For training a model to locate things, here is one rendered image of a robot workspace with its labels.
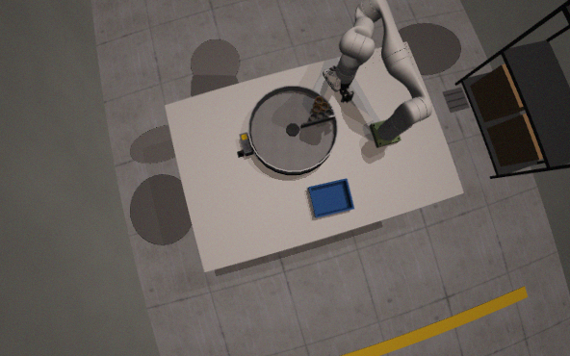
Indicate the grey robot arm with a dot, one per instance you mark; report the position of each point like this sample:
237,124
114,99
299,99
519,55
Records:
395,58

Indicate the blue shallow tray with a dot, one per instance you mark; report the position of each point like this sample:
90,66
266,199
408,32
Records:
331,198

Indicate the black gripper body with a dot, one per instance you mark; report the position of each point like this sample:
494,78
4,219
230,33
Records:
345,86

